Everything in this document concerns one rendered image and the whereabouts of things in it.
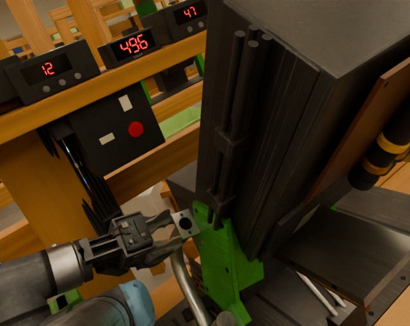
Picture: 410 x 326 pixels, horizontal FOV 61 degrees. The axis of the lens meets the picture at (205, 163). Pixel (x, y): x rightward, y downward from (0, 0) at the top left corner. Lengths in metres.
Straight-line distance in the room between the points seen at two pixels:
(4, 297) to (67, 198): 0.34
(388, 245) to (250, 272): 0.25
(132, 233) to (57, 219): 0.31
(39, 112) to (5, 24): 9.93
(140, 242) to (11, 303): 0.20
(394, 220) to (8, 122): 0.97
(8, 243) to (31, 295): 0.40
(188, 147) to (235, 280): 0.52
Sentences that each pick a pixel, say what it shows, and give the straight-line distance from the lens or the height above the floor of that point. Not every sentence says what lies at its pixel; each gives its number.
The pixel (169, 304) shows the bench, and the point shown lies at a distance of 1.09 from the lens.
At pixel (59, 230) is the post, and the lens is 0.89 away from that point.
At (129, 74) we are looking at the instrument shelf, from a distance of 0.75.
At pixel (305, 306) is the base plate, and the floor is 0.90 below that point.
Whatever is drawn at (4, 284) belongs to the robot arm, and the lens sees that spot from 0.60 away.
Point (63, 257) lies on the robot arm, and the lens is 0.60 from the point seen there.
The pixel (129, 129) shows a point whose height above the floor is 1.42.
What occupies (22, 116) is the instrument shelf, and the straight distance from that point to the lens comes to 0.71.
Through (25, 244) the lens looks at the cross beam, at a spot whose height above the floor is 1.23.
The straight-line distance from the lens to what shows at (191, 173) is 0.87.
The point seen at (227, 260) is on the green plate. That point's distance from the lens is 0.64.
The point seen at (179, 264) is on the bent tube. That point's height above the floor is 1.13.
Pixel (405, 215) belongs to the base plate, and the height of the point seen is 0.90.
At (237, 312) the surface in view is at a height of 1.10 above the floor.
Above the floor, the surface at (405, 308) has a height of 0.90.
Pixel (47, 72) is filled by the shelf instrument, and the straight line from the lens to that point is 0.74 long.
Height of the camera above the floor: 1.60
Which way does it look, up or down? 23 degrees down
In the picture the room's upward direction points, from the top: 21 degrees counter-clockwise
